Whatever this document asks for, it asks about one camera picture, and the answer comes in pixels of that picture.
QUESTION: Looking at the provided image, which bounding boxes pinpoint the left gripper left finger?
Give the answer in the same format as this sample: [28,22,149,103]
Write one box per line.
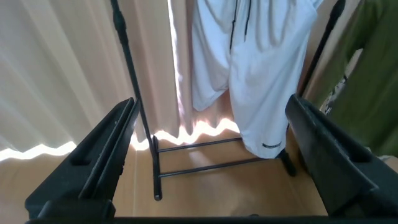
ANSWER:
[24,97,141,219]

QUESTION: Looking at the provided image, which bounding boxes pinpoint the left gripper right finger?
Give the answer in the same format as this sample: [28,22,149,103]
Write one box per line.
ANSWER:
[285,94,398,218]

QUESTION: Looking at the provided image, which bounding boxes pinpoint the green garment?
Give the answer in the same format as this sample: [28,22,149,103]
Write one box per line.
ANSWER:
[313,0,398,158]

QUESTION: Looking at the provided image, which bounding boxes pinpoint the pale grey shorts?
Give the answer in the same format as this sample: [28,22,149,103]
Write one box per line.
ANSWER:
[190,0,325,160]

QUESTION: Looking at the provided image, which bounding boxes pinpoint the black clothes rack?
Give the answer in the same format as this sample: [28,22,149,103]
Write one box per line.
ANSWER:
[109,0,347,202]

